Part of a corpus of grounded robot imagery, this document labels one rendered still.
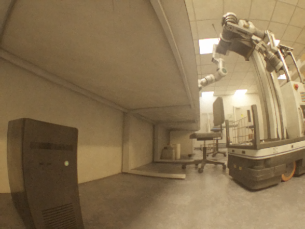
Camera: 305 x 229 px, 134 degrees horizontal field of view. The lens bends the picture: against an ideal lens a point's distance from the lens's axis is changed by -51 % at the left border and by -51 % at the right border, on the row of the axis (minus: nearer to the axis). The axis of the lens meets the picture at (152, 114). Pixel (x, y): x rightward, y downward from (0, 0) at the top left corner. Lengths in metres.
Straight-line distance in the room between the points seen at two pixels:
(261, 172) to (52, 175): 0.99
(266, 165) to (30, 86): 1.55
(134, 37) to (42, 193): 0.57
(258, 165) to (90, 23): 1.10
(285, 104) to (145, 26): 1.28
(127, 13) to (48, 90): 0.71
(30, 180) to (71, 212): 0.16
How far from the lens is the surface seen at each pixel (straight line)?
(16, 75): 0.91
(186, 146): 3.29
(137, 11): 0.43
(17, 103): 0.88
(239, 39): 1.49
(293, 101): 1.32
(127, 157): 1.48
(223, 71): 1.39
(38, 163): 0.36
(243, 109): 7.15
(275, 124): 1.26
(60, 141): 0.38
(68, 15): 0.50
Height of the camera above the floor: 0.37
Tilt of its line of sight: 12 degrees up
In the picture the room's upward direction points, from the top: 1 degrees clockwise
